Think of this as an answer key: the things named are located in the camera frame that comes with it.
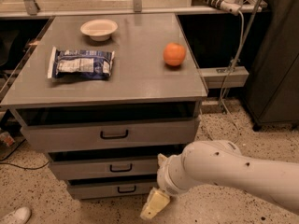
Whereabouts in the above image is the grey drawer cabinet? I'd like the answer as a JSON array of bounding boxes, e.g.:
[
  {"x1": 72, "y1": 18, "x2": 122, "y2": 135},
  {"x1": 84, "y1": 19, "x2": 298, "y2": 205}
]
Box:
[{"x1": 1, "y1": 13, "x2": 206, "y2": 199}]

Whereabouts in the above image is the grey metal beam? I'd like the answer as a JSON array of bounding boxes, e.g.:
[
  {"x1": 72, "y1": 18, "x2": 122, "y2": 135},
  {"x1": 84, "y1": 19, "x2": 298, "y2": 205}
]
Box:
[{"x1": 200, "y1": 66, "x2": 249, "y2": 89}]

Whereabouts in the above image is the grey drawer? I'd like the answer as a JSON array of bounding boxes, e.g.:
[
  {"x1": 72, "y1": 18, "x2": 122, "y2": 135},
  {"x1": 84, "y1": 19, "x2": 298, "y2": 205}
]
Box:
[
  {"x1": 50, "y1": 154, "x2": 158, "y2": 180},
  {"x1": 67, "y1": 175, "x2": 157, "y2": 200},
  {"x1": 21, "y1": 119, "x2": 199, "y2": 152}
]

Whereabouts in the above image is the blue chip bag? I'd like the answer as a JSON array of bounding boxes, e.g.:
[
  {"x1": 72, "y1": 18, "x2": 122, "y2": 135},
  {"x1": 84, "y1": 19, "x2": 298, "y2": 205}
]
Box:
[{"x1": 48, "y1": 47, "x2": 115, "y2": 80}]

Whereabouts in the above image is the grey bottom drawer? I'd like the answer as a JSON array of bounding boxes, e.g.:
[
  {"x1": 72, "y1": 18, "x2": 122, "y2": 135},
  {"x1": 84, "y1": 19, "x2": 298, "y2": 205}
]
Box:
[{"x1": 67, "y1": 175, "x2": 157, "y2": 200}]

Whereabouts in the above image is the white paper bowl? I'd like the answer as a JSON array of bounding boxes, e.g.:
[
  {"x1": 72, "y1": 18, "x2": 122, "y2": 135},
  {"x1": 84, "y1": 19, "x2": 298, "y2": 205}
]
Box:
[{"x1": 80, "y1": 19, "x2": 118, "y2": 41}]

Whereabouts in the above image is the grey top drawer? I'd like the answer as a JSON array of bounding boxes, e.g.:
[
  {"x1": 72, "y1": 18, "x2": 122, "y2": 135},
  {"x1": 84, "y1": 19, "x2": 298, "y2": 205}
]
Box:
[{"x1": 21, "y1": 119, "x2": 199, "y2": 152}]

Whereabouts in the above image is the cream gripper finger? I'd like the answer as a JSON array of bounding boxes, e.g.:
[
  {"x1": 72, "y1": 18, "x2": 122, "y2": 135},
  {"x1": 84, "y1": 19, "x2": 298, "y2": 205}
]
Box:
[{"x1": 157, "y1": 153, "x2": 167, "y2": 166}]

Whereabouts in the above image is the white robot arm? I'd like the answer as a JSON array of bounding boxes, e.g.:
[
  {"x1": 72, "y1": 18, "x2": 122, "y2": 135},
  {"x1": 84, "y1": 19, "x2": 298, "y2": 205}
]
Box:
[{"x1": 140, "y1": 140, "x2": 299, "y2": 220}]

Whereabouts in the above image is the white shoe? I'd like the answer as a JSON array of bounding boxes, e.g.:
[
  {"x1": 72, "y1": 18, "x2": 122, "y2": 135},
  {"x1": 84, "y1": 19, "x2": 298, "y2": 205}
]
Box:
[{"x1": 0, "y1": 206, "x2": 31, "y2": 224}]

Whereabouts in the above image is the orange fruit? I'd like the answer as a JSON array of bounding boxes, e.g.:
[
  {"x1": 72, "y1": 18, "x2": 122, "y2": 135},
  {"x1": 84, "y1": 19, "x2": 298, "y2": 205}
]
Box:
[{"x1": 163, "y1": 43, "x2": 186, "y2": 66}]

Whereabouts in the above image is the white cable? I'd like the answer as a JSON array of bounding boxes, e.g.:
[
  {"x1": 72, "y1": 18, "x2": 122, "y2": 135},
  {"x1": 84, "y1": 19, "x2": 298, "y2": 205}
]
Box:
[{"x1": 199, "y1": 9, "x2": 247, "y2": 145}]

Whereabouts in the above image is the black floor cable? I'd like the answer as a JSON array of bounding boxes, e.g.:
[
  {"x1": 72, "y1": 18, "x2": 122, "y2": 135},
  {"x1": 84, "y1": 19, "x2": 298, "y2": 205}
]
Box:
[{"x1": 0, "y1": 138, "x2": 50, "y2": 171}]

